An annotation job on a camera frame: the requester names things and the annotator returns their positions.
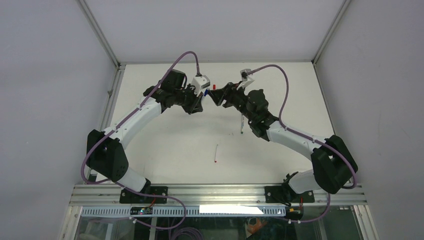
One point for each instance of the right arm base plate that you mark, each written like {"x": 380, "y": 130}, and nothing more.
{"x": 277, "y": 194}

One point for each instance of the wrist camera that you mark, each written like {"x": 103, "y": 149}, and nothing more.
{"x": 246, "y": 80}
{"x": 200, "y": 84}

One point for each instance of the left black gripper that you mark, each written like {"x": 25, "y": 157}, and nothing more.
{"x": 196, "y": 105}

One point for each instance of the aluminium frame rail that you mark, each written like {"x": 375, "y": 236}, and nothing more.
{"x": 211, "y": 194}

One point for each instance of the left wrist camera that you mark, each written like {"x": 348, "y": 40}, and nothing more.
{"x": 200, "y": 84}

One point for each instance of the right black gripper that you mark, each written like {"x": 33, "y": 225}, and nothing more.
{"x": 228, "y": 92}

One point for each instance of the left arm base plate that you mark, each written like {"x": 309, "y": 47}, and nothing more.
{"x": 128, "y": 197}

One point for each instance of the white slotted cable duct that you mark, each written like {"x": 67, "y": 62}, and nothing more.
{"x": 204, "y": 210}

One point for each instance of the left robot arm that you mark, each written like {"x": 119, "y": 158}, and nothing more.
{"x": 106, "y": 148}

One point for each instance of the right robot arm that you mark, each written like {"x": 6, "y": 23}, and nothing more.
{"x": 332, "y": 163}

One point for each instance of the orange object below table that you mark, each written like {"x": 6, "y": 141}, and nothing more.
{"x": 254, "y": 224}

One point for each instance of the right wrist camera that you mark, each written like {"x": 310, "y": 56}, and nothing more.
{"x": 246, "y": 80}

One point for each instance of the white pen red end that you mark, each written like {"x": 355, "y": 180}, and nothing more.
{"x": 216, "y": 153}

